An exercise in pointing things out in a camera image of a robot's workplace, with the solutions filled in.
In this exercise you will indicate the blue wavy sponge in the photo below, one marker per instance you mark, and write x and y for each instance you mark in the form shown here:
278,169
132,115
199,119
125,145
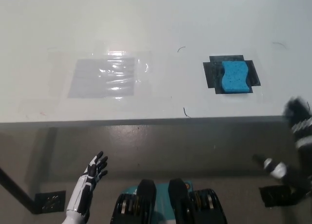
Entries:
235,76

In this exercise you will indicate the black teal robot body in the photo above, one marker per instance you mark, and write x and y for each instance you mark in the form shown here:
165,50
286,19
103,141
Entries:
175,204

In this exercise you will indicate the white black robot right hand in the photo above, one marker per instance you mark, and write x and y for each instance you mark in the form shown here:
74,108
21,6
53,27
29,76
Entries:
301,134

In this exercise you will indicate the right table foot plate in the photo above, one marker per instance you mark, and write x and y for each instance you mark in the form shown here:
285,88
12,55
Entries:
274,196

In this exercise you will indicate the grey tape patch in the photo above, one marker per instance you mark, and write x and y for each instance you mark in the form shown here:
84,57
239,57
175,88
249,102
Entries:
97,80

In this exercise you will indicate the black tape mark patch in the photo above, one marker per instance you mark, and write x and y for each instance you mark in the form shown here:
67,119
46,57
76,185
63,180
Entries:
212,74

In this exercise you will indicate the clear plastic film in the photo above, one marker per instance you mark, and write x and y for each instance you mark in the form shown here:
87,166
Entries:
151,78

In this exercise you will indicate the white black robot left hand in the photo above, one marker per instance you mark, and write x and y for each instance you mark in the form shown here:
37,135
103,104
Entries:
87,182

